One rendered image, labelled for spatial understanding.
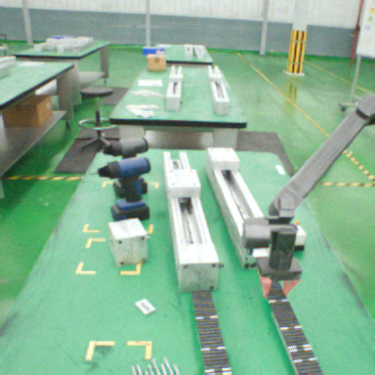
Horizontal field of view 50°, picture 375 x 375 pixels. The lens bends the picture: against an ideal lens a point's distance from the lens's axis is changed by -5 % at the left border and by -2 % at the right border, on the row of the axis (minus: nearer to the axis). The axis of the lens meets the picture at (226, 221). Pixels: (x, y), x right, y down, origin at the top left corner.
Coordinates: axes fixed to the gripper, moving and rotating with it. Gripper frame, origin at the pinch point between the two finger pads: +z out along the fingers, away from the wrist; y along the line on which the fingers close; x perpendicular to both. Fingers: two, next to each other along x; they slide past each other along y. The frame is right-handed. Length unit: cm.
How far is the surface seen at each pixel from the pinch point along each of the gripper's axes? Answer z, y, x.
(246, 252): -2.8, 4.4, -15.6
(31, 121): 53, 154, -368
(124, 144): -18, 40, -68
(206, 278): -1.2, 17.1, -6.3
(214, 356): -0.3, 19.0, 20.0
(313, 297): 3.0, -11.7, -0.8
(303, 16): -63, -352, -971
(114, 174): -16, 42, -44
